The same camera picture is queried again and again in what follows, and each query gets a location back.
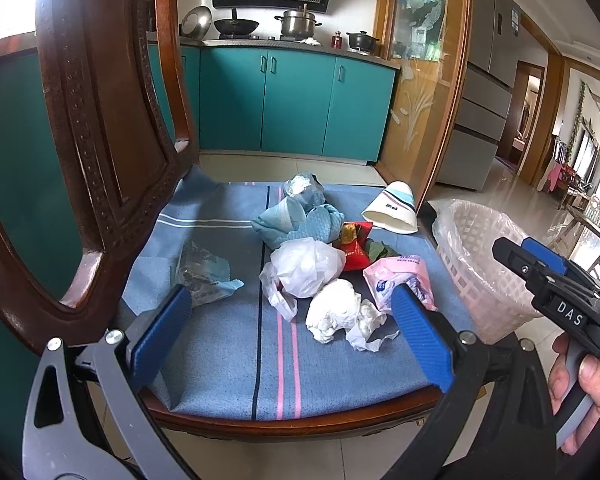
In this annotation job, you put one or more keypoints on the teal kitchen cabinets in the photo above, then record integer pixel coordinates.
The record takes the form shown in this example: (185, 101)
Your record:
(295, 100)

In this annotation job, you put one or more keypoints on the grey refrigerator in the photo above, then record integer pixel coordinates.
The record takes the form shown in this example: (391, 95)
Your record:
(485, 110)

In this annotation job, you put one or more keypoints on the green wall garland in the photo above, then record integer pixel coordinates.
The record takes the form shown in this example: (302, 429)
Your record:
(577, 120)

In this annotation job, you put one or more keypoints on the teal side cabinet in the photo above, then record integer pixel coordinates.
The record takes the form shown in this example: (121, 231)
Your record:
(15, 160)

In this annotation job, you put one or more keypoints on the white plastic bag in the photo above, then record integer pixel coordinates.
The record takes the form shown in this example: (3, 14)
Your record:
(305, 265)

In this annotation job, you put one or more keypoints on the white paper cup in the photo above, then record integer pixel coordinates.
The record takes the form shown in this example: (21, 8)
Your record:
(392, 207)

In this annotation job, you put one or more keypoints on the grey foil bag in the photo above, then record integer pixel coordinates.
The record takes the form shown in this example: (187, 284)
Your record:
(305, 190)

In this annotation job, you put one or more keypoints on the blue textured paper towel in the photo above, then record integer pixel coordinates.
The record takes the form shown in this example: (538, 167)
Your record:
(320, 225)

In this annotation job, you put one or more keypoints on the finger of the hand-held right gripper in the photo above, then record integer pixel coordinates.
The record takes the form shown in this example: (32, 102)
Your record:
(515, 257)
(545, 256)

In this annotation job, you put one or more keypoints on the wooden framed glass door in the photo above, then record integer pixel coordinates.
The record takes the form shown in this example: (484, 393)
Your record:
(420, 85)

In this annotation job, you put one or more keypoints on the teal cloth rag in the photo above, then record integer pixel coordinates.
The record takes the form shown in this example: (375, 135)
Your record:
(277, 222)

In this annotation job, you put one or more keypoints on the dark wooden chair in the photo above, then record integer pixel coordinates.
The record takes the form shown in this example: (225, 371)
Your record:
(105, 110)

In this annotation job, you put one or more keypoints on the pink tissue packet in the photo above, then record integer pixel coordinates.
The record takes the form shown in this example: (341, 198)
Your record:
(392, 275)

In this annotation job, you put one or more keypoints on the small white tissue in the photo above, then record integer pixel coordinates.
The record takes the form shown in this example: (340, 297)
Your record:
(367, 325)

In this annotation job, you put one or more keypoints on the pink cloth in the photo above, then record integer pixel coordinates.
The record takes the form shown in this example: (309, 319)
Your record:
(550, 176)

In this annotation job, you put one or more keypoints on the clear plastic wrapper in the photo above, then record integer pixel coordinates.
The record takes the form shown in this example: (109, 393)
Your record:
(202, 272)

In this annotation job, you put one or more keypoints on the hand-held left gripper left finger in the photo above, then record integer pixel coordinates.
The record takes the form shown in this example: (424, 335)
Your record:
(160, 332)

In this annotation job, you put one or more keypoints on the white rag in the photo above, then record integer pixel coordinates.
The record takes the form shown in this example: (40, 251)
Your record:
(308, 41)

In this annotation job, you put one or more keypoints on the black wok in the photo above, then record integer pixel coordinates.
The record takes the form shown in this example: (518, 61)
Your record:
(236, 26)

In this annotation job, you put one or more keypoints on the large white tissue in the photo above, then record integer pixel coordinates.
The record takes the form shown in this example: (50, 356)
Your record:
(332, 307)

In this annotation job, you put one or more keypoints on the steel pan lid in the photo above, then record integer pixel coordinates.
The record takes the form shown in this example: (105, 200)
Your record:
(196, 22)

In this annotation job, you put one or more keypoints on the red snack wrapper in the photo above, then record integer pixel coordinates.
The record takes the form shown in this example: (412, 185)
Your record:
(355, 247)

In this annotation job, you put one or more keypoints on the black lidded pot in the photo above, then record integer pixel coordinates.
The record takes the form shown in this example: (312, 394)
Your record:
(362, 42)

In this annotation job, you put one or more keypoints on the small red bottle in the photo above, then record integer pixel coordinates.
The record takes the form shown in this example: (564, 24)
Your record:
(336, 41)

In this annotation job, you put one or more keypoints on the blue striped seat cushion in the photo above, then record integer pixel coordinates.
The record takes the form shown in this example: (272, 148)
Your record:
(220, 350)

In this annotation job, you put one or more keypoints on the steel stock pot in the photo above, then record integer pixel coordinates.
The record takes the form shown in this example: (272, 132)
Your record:
(297, 24)

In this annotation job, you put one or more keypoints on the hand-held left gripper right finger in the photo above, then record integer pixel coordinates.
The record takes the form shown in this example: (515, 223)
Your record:
(422, 340)

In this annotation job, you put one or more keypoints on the green leaf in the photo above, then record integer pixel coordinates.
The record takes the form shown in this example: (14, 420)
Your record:
(382, 250)

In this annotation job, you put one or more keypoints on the white lattice waste basket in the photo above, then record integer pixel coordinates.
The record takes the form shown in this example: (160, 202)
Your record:
(480, 275)

